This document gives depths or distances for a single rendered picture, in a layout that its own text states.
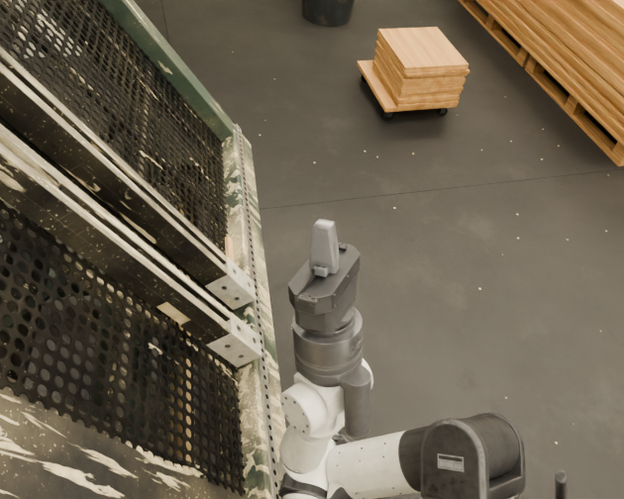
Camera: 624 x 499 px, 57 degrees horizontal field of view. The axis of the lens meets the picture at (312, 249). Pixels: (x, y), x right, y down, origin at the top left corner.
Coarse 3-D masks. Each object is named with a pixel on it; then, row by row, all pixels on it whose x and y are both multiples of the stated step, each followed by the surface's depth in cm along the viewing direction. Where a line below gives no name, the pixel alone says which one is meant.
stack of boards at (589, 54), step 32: (480, 0) 483; (512, 0) 440; (544, 0) 405; (576, 0) 374; (608, 0) 348; (512, 32) 446; (544, 32) 408; (576, 32) 378; (608, 32) 353; (544, 64) 413; (576, 64) 382; (608, 64) 357; (576, 96) 385; (608, 96) 358; (608, 128) 362
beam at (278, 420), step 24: (240, 192) 178; (240, 216) 171; (240, 240) 164; (240, 264) 158; (264, 264) 170; (264, 288) 162; (240, 312) 148; (264, 312) 155; (264, 336) 148; (240, 384) 135; (240, 408) 131; (264, 432) 126; (264, 456) 121; (264, 480) 117
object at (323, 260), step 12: (324, 228) 64; (312, 240) 65; (324, 240) 64; (312, 252) 66; (324, 252) 65; (336, 252) 66; (312, 264) 67; (324, 264) 66; (336, 264) 66; (324, 276) 66
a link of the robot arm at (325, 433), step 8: (368, 368) 78; (336, 416) 84; (344, 416) 83; (328, 424) 83; (336, 424) 83; (344, 424) 84; (296, 432) 84; (320, 432) 82; (328, 432) 82; (336, 432) 84; (304, 440) 83; (312, 440) 82; (320, 440) 82; (328, 440) 84
